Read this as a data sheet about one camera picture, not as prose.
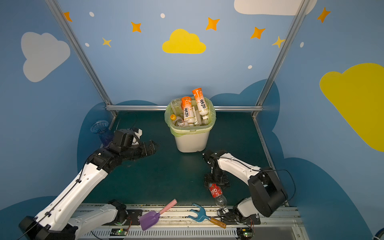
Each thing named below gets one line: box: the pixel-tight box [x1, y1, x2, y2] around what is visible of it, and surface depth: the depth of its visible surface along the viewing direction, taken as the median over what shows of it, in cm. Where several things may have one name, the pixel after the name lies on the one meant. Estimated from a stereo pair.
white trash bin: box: [168, 125, 214, 153], surface depth 85 cm
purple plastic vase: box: [90, 120, 114, 147], surface depth 90 cm
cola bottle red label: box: [169, 114, 185, 128], surface depth 79 cm
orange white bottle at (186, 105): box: [181, 96, 195, 126], surface depth 86 cm
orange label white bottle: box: [192, 87, 209, 120], surface depth 87 cm
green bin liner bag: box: [164, 97, 217, 137], surface depth 77 cm
